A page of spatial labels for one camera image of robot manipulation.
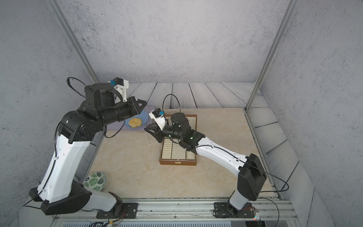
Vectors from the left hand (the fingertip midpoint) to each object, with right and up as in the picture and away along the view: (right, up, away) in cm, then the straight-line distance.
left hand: (149, 102), depth 57 cm
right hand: (-4, -11, +9) cm, 15 cm away
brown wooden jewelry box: (+6, -28, +32) cm, 42 cm away
